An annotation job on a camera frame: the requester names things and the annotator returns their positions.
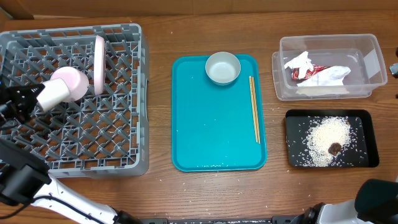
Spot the white paper cup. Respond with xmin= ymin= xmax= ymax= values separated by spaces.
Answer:
xmin=37 ymin=78 xmax=70 ymax=112

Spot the small pink bowl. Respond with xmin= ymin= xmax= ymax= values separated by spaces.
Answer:
xmin=50 ymin=67 xmax=89 ymax=103

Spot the large white plate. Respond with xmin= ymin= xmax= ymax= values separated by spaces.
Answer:
xmin=93 ymin=35 xmax=106 ymax=95

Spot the small white tissue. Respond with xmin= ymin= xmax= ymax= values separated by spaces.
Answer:
xmin=284 ymin=51 xmax=313 ymax=73

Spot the pile of white rice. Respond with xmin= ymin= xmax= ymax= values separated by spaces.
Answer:
xmin=287 ymin=115 xmax=368 ymax=167

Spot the brown food scrap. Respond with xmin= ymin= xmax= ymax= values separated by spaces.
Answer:
xmin=328 ymin=142 xmax=342 ymax=156

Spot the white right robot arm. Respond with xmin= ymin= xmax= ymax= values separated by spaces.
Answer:
xmin=290 ymin=179 xmax=397 ymax=224

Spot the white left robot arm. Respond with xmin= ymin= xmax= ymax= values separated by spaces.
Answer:
xmin=1 ymin=83 xmax=140 ymax=224

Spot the black food waste tray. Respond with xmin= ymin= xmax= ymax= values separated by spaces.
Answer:
xmin=285 ymin=110 xmax=379 ymax=167

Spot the grey dish rack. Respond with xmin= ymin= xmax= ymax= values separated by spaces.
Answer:
xmin=1 ymin=24 xmax=149 ymax=178

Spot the teal plastic tray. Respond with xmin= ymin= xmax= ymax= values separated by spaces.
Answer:
xmin=171 ymin=54 xmax=267 ymax=172

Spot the grey saucer bowl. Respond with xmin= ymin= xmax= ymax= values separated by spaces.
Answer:
xmin=205 ymin=52 xmax=241 ymax=86

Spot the wooden chopstick left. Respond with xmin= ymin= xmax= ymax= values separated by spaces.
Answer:
xmin=249 ymin=76 xmax=259 ymax=143

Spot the wooden chopstick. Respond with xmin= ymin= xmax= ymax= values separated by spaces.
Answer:
xmin=249 ymin=76 xmax=259 ymax=143
xmin=251 ymin=77 xmax=261 ymax=144

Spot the wooden chopstick right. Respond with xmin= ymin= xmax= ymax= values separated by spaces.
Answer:
xmin=251 ymin=77 xmax=261 ymax=144

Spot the clear plastic bin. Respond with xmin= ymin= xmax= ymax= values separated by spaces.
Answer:
xmin=272 ymin=34 xmax=387 ymax=101

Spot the red snack wrapper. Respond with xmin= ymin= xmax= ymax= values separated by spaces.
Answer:
xmin=292 ymin=65 xmax=329 ymax=80

